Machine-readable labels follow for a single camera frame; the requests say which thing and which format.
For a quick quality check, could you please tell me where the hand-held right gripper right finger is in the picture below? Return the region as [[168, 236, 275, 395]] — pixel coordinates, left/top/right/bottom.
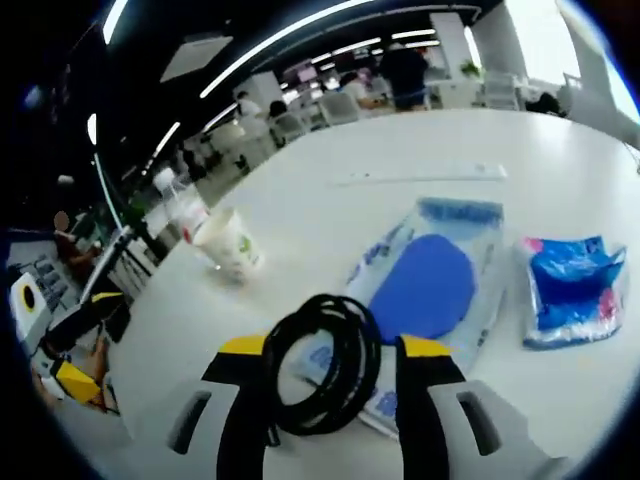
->
[[393, 334, 554, 480]]

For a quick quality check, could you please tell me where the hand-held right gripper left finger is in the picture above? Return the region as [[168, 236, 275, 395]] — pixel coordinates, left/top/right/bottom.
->
[[166, 332, 274, 480]]

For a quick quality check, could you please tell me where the black cable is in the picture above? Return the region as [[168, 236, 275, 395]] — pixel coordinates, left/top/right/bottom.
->
[[261, 293, 385, 447]]

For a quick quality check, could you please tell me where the blue mouse pad package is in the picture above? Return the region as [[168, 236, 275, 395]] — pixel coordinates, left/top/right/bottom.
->
[[343, 196, 507, 442]]

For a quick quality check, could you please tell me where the clear plastic bottle red label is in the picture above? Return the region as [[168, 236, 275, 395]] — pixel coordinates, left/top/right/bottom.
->
[[151, 168, 212, 247]]

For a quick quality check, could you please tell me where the paper cup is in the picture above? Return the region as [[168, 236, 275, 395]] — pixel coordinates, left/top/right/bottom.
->
[[191, 206, 267, 285]]

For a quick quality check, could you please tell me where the blue tissue packet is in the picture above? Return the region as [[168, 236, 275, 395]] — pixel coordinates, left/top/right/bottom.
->
[[513, 233, 630, 352]]

